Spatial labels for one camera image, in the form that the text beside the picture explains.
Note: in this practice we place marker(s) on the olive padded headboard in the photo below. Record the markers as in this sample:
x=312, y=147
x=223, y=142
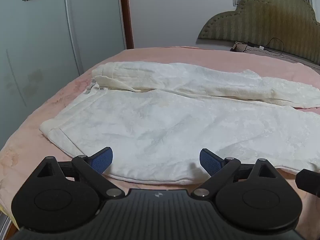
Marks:
x=270, y=17

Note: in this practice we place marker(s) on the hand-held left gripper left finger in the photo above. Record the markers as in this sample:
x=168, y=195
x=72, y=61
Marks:
x=103, y=159

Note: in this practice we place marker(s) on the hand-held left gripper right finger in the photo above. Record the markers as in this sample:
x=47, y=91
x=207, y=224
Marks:
x=209, y=162

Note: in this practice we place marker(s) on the floral glass wardrobe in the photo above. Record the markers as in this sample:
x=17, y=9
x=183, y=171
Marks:
x=37, y=42

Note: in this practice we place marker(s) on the white pants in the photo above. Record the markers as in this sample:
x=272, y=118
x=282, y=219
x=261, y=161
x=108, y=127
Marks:
x=155, y=120

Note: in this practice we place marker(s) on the brown wooden door frame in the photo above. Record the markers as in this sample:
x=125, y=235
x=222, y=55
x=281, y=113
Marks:
x=126, y=15

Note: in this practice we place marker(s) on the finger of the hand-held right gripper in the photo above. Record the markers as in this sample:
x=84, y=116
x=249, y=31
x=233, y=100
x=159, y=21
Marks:
x=308, y=180

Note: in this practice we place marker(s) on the pink bed blanket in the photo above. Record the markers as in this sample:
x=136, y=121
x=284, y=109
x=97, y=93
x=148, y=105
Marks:
x=62, y=85

